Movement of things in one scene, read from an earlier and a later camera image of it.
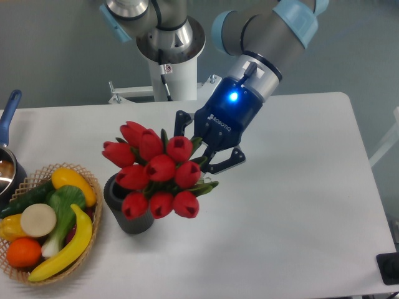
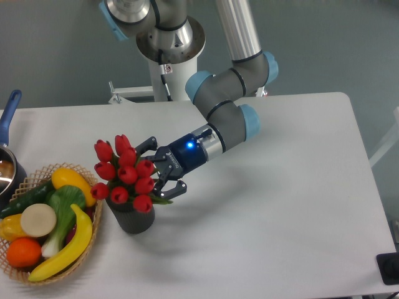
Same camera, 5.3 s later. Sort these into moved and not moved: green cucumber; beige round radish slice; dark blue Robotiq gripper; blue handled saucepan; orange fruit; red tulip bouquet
Moved: red tulip bouquet; dark blue Robotiq gripper
Not moved: green cucumber; beige round radish slice; blue handled saucepan; orange fruit
